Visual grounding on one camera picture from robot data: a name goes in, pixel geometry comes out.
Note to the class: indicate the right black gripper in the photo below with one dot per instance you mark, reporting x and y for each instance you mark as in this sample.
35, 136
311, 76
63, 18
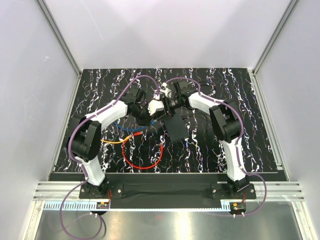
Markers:
165, 100

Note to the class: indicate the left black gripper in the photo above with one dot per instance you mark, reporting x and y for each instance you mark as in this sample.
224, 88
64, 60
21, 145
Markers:
146, 120

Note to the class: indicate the black power adapter with cord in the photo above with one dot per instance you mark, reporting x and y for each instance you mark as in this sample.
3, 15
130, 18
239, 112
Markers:
196, 112

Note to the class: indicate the black network switch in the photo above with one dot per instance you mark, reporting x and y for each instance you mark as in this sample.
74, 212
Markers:
176, 128

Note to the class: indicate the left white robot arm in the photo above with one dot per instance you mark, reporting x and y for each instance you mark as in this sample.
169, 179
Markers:
85, 133

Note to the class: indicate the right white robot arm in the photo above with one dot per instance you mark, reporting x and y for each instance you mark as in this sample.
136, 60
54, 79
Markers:
226, 122

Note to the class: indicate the left small connector board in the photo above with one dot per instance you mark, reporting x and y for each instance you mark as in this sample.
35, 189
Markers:
103, 205

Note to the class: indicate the small connector board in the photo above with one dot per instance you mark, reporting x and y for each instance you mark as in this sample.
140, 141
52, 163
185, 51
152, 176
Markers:
103, 205
238, 206

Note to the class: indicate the right small connector board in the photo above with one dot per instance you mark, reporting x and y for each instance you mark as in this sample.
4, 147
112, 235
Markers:
238, 206

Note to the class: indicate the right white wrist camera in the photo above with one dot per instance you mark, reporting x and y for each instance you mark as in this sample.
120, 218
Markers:
165, 89

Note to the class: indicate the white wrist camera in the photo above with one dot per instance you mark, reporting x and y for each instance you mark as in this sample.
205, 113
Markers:
155, 106
165, 89

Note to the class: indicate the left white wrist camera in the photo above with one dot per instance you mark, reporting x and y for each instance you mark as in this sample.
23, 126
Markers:
155, 106

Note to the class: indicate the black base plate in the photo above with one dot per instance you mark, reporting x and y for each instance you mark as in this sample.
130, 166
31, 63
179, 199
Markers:
165, 177

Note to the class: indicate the left aluminium frame post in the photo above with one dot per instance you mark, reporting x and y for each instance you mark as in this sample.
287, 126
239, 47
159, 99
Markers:
48, 16

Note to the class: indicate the aluminium frame post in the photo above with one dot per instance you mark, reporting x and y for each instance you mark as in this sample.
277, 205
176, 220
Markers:
48, 16
276, 33

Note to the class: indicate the aluminium front rail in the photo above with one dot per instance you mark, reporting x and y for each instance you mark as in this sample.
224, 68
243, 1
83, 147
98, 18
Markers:
275, 191

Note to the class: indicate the white slotted cable duct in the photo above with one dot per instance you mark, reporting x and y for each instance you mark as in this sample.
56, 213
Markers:
212, 206

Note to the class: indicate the right aluminium frame post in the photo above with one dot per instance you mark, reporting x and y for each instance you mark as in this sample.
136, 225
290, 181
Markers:
276, 33

